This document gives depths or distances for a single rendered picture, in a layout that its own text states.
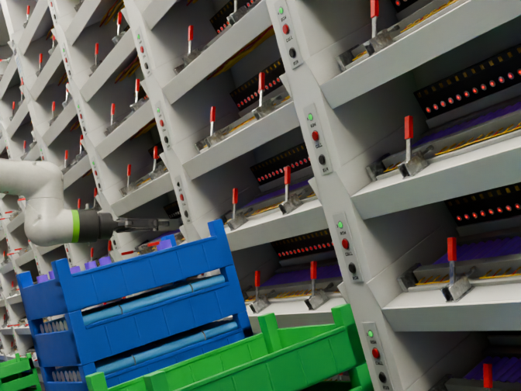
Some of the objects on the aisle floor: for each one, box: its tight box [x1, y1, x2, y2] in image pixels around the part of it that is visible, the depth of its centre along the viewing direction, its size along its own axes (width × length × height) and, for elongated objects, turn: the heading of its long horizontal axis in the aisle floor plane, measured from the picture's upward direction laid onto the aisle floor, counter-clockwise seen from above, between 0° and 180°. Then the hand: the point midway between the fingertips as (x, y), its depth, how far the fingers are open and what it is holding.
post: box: [266, 0, 490, 391], centre depth 146 cm, size 20×9×176 cm, turn 35°
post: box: [47, 0, 171, 298], centre depth 272 cm, size 20×9×176 cm, turn 35°
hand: (167, 224), depth 237 cm, fingers open, 3 cm apart
